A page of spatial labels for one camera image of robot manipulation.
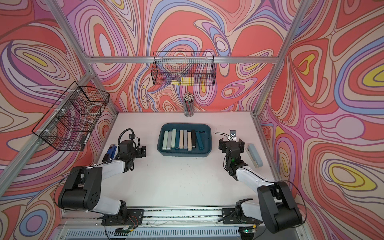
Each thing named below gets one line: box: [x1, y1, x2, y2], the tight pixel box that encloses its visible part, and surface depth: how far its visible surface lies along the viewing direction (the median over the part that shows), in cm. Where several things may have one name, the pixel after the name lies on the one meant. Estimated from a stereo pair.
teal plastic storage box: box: [156, 123, 212, 157], surface depth 100 cm
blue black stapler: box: [102, 144, 118, 163], surface depth 97 cm
